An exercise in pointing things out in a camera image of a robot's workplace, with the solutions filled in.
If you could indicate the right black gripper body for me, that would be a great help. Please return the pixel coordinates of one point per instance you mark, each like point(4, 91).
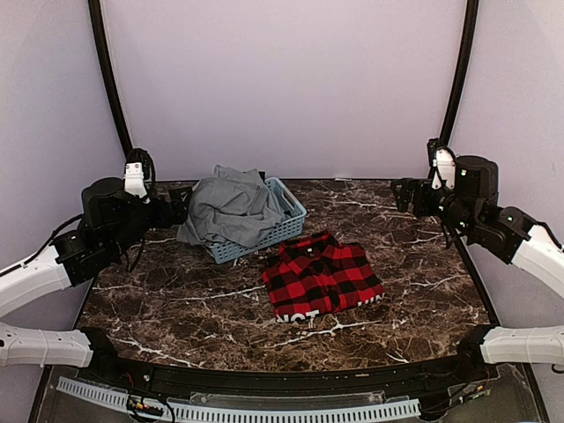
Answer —
point(425, 207)

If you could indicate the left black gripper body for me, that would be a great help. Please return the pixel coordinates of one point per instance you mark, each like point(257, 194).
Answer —
point(162, 218)

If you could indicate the grey long sleeve shirt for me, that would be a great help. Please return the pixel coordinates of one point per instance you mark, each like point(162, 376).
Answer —
point(231, 205)

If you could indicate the red black plaid shirt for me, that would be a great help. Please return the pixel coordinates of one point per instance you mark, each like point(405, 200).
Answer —
point(319, 275)

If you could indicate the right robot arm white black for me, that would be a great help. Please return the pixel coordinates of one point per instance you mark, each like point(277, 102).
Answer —
point(462, 192)

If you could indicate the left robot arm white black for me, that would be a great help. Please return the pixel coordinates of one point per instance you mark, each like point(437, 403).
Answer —
point(116, 215)

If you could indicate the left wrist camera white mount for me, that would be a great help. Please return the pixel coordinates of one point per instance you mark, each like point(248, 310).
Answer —
point(139, 174)

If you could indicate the black curved front rail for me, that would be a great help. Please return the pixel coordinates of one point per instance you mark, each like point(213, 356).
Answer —
point(425, 377)

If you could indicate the white slotted cable duct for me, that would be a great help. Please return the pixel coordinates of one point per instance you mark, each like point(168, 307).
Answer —
point(207, 407)

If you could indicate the black right corner post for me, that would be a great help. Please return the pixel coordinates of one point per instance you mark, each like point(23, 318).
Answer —
point(462, 64)

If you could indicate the black corner post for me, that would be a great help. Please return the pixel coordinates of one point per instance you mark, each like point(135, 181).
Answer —
point(107, 73)
point(462, 64)

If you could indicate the black left corner post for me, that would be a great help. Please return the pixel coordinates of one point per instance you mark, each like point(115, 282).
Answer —
point(107, 73)

